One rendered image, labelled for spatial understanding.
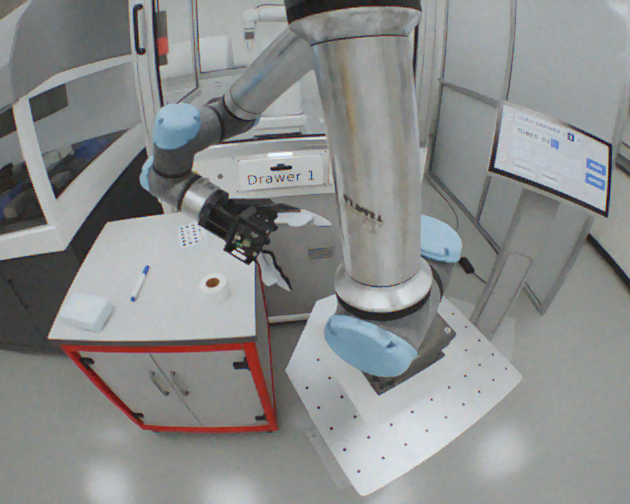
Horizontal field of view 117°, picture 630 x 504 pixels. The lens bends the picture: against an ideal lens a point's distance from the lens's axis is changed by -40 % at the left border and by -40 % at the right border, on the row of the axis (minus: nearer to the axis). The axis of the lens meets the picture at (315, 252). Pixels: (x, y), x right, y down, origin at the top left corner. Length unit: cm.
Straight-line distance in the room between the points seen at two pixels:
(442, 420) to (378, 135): 54
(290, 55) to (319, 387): 57
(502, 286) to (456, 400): 92
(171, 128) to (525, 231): 125
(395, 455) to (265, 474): 84
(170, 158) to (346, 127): 33
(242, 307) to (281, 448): 77
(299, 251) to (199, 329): 71
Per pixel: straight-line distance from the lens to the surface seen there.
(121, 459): 160
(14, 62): 112
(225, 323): 76
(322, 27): 25
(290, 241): 131
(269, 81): 49
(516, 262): 145
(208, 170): 115
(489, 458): 155
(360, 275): 33
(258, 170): 112
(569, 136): 131
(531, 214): 134
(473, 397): 70
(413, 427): 63
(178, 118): 50
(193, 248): 96
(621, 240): 325
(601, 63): 191
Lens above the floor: 133
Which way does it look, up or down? 38 degrees down
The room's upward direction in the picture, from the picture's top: straight up
